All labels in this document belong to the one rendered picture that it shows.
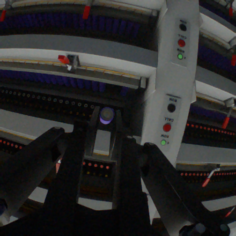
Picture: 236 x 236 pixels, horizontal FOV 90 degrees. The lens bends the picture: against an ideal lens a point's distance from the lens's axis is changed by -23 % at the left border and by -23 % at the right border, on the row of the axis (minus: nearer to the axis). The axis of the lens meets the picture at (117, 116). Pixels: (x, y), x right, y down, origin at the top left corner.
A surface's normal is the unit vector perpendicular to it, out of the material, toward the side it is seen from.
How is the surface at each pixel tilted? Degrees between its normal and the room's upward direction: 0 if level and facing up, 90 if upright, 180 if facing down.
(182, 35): 90
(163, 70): 90
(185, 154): 111
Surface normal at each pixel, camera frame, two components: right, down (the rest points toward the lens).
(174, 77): 0.07, 0.15
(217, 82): 0.13, -0.20
